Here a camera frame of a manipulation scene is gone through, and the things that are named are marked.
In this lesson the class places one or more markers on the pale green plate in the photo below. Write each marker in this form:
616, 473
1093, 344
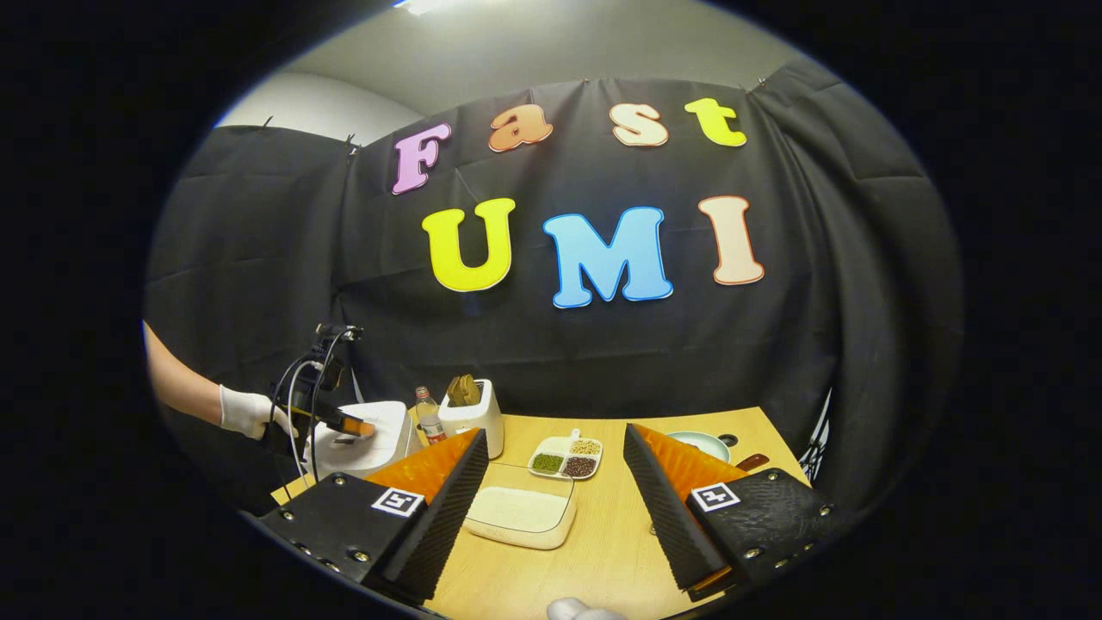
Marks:
702, 443

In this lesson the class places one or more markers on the white toaster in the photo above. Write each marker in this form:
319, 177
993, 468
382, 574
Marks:
482, 424

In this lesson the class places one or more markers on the black backdrop cloth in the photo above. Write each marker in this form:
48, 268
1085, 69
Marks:
551, 353

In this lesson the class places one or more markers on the black table grommet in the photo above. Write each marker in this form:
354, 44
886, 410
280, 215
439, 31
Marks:
727, 440

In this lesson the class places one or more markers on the pile of green beans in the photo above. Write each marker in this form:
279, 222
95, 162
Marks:
547, 463

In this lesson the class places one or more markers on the brown wooden spoon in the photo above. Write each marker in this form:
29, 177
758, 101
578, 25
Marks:
753, 462

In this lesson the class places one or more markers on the white divided dish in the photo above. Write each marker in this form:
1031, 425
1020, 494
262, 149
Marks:
551, 445

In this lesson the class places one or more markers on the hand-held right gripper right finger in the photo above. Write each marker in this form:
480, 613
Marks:
667, 525

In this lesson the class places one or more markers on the pile of yellow beans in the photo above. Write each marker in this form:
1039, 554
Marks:
585, 447

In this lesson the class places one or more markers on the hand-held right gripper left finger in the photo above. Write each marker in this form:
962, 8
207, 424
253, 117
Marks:
439, 525

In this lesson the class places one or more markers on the brown toast slice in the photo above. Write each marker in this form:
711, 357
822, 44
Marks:
456, 392
472, 389

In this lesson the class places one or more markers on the large ceiling light panel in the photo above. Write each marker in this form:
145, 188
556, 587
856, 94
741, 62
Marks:
426, 6

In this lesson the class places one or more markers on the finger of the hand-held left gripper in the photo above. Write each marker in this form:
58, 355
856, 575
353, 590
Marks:
340, 424

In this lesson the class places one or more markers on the plastic bottle with red label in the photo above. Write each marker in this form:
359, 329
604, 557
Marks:
429, 422

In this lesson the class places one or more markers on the clear tray of white rice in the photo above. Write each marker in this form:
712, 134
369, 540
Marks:
521, 512

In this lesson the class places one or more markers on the pile of dark red beans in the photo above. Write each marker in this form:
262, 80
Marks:
579, 467

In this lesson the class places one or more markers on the white rice cooker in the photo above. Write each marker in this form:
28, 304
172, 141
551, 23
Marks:
389, 441

